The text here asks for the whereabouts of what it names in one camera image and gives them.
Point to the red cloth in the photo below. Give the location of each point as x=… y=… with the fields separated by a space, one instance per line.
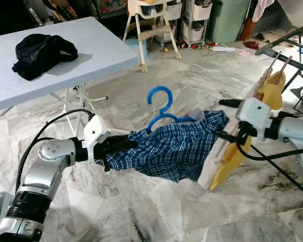
x=251 y=44

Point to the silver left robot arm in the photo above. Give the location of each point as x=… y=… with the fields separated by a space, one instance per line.
x=40 y=171

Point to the white baby high chair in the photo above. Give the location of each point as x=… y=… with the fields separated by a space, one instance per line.
x=151 y=25

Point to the white paper sheet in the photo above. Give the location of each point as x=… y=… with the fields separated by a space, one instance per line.
x=223 y=49

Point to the black garment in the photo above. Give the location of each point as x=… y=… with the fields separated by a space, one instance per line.
x=40 y=53

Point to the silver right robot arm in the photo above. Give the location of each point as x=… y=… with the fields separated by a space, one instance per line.
x=293 y=128

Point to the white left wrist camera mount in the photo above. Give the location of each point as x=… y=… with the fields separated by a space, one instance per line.
x=96 y=131

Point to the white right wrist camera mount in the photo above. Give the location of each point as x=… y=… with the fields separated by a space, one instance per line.
x=252 y=116

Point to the blue plastic hanger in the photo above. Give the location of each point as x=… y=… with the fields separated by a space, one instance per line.
x=167 y=96

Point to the pink paper piece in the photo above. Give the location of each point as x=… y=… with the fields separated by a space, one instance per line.
x=244 y=52

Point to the pink plastic hanger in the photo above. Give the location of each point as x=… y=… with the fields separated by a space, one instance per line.
x=268 y=70

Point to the reddish plastic hanger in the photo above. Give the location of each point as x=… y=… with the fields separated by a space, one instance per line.
x=284 y=65

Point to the light blue folding table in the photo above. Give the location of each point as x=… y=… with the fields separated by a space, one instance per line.
x=91 y=50

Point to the white hanging cloth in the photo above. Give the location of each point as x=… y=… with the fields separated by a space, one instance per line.
x=262 y=7

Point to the light blue storage box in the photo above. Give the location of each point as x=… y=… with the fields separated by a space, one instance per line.
x=139 y=48

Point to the yellow polo shirt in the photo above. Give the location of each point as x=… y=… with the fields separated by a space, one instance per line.
x=270 y=93

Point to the blue plaid shirt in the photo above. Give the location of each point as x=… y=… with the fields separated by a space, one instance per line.
x=171 y=151

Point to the white drawer cart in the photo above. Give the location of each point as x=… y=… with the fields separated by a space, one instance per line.
x=197 y=20

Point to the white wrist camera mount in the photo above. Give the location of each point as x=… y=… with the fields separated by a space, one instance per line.
x=252 y=116
x=96 y=131

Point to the black clothes drying rack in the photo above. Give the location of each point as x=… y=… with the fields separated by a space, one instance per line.
x=265 y=50

